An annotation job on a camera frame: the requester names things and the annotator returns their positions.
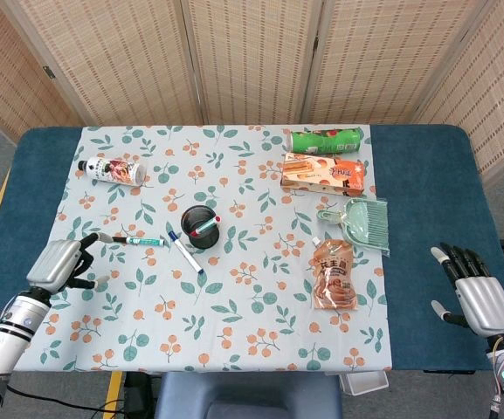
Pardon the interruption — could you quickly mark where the brown peanut butter pouch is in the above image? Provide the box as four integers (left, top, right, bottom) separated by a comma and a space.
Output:
311, 237, 360, 312

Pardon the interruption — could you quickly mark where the blue padded seat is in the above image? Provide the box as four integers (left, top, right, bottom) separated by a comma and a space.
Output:
154, 371, 343, 419

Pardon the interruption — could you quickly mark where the orange biscuit box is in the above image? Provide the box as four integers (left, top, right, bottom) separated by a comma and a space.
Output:
280, 152, 365, 196

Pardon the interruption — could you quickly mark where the white plastic box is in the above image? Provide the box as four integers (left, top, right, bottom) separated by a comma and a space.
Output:
338, 371, 389, 396

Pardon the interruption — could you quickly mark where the woven bamboo folding screen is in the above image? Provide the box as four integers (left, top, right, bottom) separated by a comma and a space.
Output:
0, 0, 504, 184

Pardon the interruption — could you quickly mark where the blue white pen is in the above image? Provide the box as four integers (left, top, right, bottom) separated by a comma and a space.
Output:
168, 230, 204, 275

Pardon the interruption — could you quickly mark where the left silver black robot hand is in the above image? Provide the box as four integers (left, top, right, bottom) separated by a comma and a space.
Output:
25, 232, 114, 294

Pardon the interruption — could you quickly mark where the green chips can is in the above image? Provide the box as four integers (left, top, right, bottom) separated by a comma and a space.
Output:
287, 126, 362, 156

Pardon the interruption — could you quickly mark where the floral leaf print tablecloth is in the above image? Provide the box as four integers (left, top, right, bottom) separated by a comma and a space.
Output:
13, 124, 395, 373

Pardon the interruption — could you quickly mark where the black-capped marker pen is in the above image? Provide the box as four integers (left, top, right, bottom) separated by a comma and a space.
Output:
112, 236, 166, 246

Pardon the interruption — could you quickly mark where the black mesh pen cup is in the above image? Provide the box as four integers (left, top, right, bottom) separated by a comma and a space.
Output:
180, 205, 222, 251

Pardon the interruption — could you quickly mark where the white bottle with black cap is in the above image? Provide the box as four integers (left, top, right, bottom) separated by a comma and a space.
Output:
78, 156, 148, 186

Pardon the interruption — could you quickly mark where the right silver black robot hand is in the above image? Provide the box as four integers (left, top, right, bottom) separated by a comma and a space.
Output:
430, 242, 504, 337

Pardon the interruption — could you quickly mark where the red-capped marker pen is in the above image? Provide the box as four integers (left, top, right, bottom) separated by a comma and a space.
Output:
190, 215, 222, 237

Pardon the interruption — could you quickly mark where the green mini broom dustpan set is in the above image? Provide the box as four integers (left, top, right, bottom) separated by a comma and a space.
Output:
316, 197, 391, 254

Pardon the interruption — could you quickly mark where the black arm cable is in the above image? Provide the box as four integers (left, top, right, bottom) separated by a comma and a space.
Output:
4, 383, 126, 414

